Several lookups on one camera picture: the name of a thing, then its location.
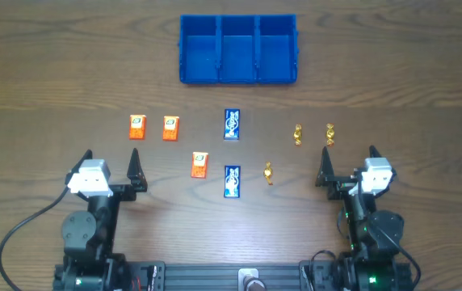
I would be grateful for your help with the blue candy pack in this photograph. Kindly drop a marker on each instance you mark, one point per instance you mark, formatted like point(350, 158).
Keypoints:
point(232, 182)
point(232, 124)

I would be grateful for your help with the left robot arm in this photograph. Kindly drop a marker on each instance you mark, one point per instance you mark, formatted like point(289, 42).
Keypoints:
point(93, 226)

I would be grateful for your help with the blue tray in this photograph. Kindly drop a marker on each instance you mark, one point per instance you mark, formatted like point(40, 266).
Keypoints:
point(238, 50)

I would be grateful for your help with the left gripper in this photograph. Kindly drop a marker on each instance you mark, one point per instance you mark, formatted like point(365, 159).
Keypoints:
point(124, 192)

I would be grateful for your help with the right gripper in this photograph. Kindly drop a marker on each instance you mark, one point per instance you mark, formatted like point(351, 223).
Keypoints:
point(341, 188)

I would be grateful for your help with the gold wrapped candy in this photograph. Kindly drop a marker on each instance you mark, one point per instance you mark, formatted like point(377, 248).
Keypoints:
point(330, 134)
point(268, 173)
point(298, 135)

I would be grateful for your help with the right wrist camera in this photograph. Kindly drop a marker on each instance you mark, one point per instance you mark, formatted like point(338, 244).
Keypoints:
point(374, 175)

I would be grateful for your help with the orange candy box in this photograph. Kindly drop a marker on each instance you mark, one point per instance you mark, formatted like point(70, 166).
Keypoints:
point(137, 128)
point(170, 129)
point(200, 166)

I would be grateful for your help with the mounting rail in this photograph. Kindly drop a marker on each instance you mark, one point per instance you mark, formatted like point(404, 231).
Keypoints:
point(215, 277)

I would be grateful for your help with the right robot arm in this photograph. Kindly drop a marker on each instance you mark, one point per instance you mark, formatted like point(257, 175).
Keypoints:
point(376, 234)

